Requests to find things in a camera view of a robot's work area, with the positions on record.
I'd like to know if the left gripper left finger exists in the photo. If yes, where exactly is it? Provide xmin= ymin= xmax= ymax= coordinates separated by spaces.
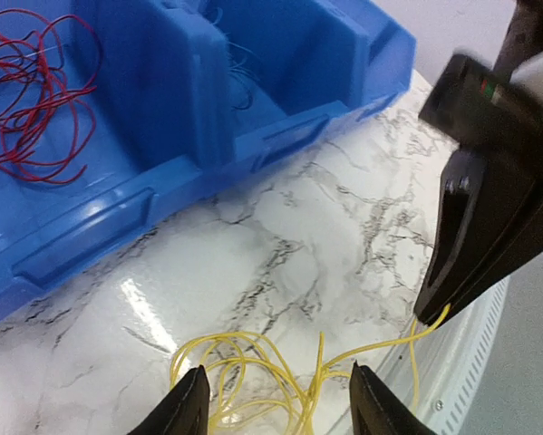
xmin=137 ymin=365 xmax=210 ymax=435

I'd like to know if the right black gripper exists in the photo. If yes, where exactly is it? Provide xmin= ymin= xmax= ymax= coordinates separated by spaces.
xmin=413 ymin=1 xmax=543 ymax=325

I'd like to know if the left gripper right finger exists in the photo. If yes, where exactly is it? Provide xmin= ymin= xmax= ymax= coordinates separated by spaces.
xmin=349 ymin=362 xmax=434 ymax=435

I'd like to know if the yellow cable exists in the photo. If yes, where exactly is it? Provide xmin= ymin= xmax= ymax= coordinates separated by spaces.
xmin=169 ymin=303 xmax=453 ymax=435

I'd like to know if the blue cable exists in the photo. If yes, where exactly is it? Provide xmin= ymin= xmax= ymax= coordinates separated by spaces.
xmin=207 ymin=4 xmax=258 ymax=112

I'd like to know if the middle blue storage bin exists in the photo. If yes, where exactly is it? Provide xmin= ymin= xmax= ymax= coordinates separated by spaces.
xmin=165 ymin=1 xmax=416 ymax=178

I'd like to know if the blue storage bin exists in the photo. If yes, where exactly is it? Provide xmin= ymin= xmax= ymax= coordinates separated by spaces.
xmin=165 ymin=1 xmax=416 ymax=178
xmin=0 ymin=1 xmax=202 ymax=322

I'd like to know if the left blue storage bin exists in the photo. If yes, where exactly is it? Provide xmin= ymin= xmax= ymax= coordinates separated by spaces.
xmin=0 ymin=1 xmax=202 ymax=322

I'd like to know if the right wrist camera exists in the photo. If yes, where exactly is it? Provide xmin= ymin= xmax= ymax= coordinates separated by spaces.
xmin=419 ymin=53 xmax=543 ymax=152

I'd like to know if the aluminium front rail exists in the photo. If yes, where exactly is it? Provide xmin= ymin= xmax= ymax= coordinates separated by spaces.
xmin=379 ymin=244 xmax=543 ymax=435

